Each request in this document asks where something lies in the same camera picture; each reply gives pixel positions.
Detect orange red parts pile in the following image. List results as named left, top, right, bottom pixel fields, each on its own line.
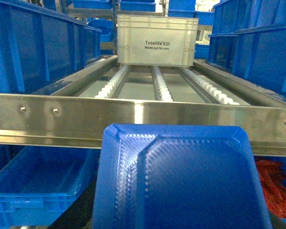
left=255, top=159, right=286, bottom=219

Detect white Totelife plastic crate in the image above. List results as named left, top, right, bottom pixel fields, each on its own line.
left=117, top=14, right=199, bottom=67

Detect blue crate upper left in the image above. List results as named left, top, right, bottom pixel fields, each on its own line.
left=0, top=0, right=101, bottom=94

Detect blue crate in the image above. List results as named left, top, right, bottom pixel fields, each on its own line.
left=0, top=0, right=101, bottom=94
left=207, top=0, right=286, bottom=96
left=0, top=146, right=100, bottom=229

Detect blue crate lower left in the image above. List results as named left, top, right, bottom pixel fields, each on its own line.
left=0, top=146, right=100, bottom=229

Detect blue crate upper right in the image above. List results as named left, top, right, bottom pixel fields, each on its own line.
left=207, top=0, right=286, bottom=96

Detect steel roller shelf frame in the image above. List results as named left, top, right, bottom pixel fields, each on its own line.
left=0, top=56, right=286, bottom=156

